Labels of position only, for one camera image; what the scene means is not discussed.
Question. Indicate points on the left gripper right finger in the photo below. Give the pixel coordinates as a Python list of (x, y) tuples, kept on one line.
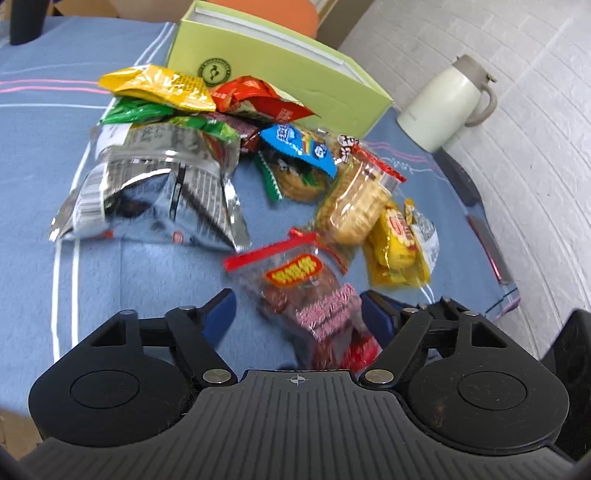
[(407, 334)]

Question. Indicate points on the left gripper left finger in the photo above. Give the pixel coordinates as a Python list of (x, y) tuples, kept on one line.
[(196, 332)]

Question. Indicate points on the red dates snack packet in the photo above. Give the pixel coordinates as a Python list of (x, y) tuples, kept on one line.
[(295, 286)]

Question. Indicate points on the yellow chip packet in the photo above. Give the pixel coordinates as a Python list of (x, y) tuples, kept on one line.
[(392, 254)]

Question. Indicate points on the small silver yellow packet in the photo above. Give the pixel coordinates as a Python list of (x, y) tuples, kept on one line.
[(425, 233)]

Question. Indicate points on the blue striped tablecloth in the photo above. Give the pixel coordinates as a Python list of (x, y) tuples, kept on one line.
[(54, 295)]

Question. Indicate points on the clear cracker packet red ends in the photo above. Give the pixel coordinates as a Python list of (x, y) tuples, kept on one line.
[(364, 185)]

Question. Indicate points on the large silver snack bag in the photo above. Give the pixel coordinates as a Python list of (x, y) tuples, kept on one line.
[(157, 183)]

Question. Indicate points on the green biscuit packet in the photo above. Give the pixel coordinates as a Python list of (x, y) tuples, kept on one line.
[(289, 178)]

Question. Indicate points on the blue cookie packet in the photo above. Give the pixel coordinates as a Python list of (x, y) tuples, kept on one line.
[(300, 144)]

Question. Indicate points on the green pea snack packet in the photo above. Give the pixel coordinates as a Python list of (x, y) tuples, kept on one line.
[(217, 123)]

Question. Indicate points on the cream thermos jug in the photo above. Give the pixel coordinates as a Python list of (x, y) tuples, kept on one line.
[(459, 96)]

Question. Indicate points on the green snack bag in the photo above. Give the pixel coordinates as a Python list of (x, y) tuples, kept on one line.
[(136, 111)]

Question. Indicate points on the red snack bag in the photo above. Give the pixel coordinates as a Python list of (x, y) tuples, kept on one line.
[(251, 97)]

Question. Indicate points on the yellow snack bag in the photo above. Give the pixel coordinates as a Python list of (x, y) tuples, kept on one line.
[(160, 85)]

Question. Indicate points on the green cardboard box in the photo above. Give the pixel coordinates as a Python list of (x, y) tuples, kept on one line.
[(221, 44)]

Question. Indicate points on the orange chair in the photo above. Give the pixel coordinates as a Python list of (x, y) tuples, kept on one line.
[(298, 15)]

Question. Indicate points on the black cup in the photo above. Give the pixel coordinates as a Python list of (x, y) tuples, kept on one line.
[(26, 20)]

